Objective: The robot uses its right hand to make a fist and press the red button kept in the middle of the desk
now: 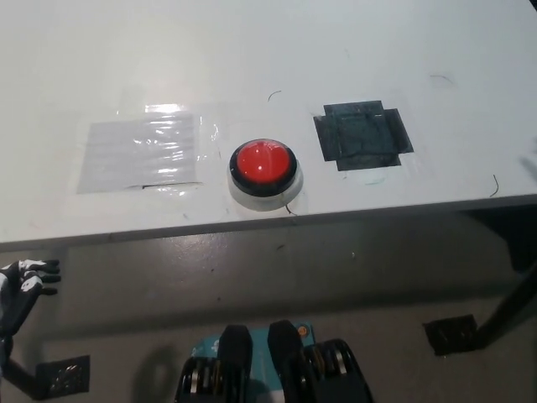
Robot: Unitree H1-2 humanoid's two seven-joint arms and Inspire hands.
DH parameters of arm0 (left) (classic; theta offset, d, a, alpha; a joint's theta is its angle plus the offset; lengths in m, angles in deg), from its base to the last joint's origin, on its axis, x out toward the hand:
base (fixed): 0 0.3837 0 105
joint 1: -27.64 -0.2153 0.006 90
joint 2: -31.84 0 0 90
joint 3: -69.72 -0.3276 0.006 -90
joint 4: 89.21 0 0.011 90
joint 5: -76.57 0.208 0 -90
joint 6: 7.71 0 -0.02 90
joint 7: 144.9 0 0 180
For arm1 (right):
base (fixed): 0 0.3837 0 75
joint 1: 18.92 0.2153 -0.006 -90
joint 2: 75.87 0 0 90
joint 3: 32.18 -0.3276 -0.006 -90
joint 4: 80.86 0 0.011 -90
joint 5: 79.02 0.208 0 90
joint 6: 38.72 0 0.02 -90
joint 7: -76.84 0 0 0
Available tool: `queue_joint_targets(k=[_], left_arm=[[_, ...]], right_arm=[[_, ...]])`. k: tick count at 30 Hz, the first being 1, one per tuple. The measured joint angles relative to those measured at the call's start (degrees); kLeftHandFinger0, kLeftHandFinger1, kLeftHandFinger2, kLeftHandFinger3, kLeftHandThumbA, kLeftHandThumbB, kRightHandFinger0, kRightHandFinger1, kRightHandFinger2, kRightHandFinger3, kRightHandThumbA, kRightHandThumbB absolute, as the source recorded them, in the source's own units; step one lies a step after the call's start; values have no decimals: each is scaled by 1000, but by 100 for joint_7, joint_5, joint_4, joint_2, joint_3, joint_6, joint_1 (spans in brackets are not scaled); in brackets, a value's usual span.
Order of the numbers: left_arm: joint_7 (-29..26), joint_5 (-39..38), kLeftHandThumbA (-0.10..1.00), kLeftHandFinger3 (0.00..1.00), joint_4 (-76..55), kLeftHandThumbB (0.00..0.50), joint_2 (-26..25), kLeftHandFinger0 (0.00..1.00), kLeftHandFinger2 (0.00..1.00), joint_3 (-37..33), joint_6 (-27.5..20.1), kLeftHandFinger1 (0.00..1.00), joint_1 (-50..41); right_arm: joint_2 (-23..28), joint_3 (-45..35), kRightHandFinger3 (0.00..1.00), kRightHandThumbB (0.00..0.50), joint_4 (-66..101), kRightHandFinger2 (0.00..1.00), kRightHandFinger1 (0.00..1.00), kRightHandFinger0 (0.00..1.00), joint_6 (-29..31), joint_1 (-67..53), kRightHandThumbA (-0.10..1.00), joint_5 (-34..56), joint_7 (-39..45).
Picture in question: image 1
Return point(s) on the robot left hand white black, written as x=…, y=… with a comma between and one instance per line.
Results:
x=19, y=294

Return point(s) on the robot body black teal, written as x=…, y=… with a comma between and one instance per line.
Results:
x=277, y=369

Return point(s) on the red dome push button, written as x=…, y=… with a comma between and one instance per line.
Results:
x=262, y=165

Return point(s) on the black table leg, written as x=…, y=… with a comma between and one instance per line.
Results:
x=25, y=380
x=509, y=300

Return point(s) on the black tape patch on floor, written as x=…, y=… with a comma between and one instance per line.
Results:
x=67, y=374
x=451, y=335

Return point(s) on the white paper under clear tape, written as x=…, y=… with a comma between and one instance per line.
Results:
x=138, y=155

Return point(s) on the black tape patch on table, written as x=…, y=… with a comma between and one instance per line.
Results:
x=363, y=136

